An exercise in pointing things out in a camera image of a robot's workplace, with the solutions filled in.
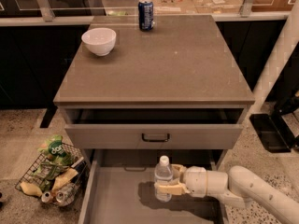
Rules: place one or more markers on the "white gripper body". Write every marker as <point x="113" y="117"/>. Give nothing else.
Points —
<point x="195" y="180"/>

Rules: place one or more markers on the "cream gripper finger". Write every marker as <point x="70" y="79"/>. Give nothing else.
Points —
<point x="178" y="171"/>
<point x="176" y="188"/>

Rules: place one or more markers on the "clear plastic water bottle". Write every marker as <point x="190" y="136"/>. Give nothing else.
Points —
<point x="163" y="174"/>

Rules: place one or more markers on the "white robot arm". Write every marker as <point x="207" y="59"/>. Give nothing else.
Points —
<point x="237" y="188"/>

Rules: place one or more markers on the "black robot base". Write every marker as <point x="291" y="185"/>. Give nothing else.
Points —
<point x="274" y="133"/>

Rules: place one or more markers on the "grey middle drawer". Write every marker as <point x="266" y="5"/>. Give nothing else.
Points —
<point x="120" y="190"/>

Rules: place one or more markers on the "grey drawer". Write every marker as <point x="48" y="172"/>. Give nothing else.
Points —
<point x="155" y="128"/>
<point x="120" y="190"/>

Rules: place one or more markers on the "grey drawer cabinet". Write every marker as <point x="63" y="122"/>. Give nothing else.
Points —
<point x="183" y="62"/>

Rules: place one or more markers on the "grey top drawer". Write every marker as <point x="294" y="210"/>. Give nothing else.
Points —
<point x="155" y="128"/>

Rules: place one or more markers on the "yellow snack packet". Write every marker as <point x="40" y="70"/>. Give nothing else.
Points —
<point x="64" y="178"/>

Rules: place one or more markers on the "silver can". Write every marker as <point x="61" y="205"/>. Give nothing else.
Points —
<point x="47" y="197"/>
<point x="66" y="194"/>

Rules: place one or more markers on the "green snack bag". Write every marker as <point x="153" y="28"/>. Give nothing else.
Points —
<point x="54" y="151"/>

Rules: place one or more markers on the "yellow packet lower left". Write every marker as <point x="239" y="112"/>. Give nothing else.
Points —
<point x="31" y="189"/>

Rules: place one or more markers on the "white ceramic bowl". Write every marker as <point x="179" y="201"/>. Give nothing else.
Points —
<point x="99" y="41"/>

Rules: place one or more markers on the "blue soda can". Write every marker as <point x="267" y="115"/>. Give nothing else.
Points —
<point x="145" y="17"/>

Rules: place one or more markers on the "black wire basket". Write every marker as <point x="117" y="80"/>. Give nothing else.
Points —
<point x="43" y="172"/>

